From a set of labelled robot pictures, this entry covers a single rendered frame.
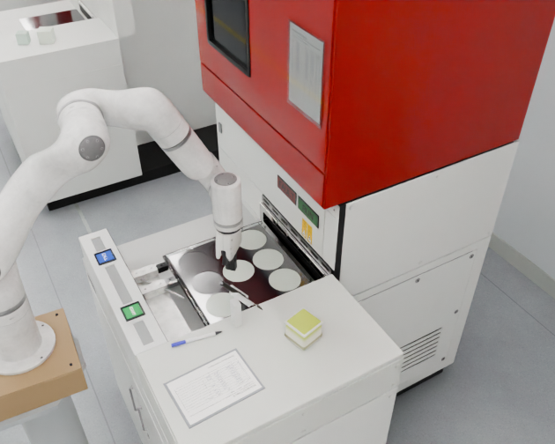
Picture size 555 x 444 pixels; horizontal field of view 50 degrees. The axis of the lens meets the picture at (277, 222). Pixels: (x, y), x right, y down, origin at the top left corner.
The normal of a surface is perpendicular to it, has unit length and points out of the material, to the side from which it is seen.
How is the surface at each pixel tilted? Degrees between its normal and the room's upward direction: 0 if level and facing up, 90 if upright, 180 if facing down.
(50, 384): 90
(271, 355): 0
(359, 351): 0
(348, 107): 90
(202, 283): 0
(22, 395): 90
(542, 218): 90
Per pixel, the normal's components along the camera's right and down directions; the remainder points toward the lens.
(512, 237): -0.87, 0.31
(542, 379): 0.00, -0.77
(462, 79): 0.50, 0.55
